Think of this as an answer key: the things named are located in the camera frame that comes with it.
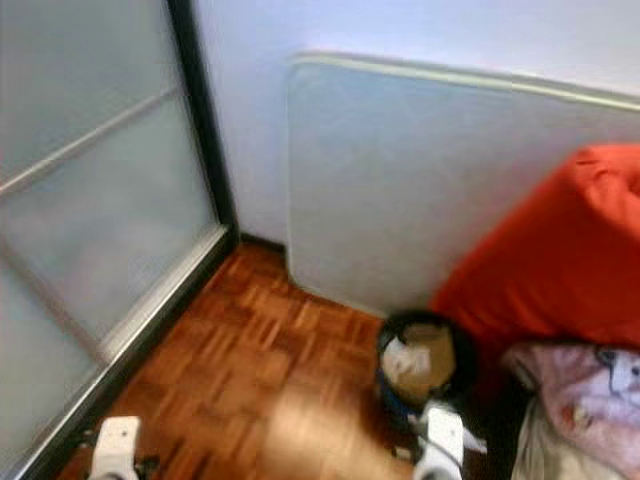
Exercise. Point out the black waste bin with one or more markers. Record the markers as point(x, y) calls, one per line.
point(395, 397)

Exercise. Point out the red cushion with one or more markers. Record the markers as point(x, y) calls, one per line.
point(560, 260)

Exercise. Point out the frosted glass sliding door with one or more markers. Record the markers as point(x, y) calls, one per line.
point(90, 200)

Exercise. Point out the pink printed blanket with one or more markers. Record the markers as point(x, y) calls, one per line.
point(570, 390)

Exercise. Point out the brown cardboard piece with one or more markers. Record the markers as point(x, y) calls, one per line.
point(432, 365)

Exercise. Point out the black door frame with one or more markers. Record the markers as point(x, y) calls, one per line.
point(200, 100)

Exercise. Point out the grey quilted mattress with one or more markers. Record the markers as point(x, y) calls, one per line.
point(400, 180)

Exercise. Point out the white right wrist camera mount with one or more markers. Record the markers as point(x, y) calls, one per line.
point(445, 435)

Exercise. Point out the white paper scrap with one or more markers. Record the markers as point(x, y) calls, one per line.
point(397, 358)

